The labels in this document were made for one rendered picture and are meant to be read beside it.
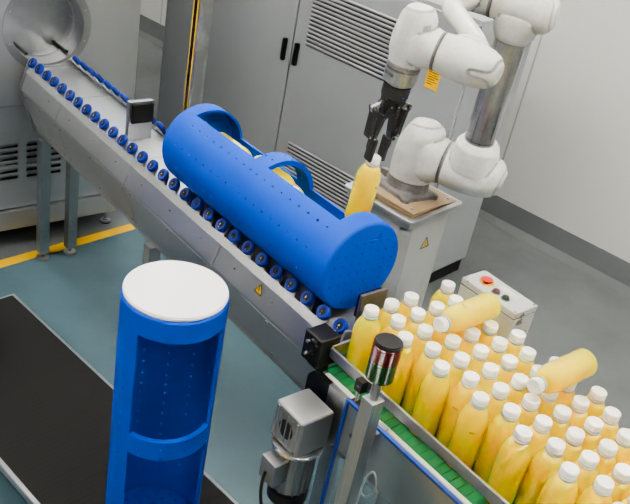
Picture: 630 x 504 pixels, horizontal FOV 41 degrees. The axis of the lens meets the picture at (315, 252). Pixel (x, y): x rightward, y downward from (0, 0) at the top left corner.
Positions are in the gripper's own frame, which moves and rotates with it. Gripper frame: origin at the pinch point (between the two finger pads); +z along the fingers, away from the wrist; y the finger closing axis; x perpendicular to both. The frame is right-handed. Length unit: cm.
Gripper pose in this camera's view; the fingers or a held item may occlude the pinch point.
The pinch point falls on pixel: (377, 148)
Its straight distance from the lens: 234.3
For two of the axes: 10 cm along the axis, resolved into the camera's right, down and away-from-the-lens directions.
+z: -2.3, 7.9, 5.7
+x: 5.0, 6.0, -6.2
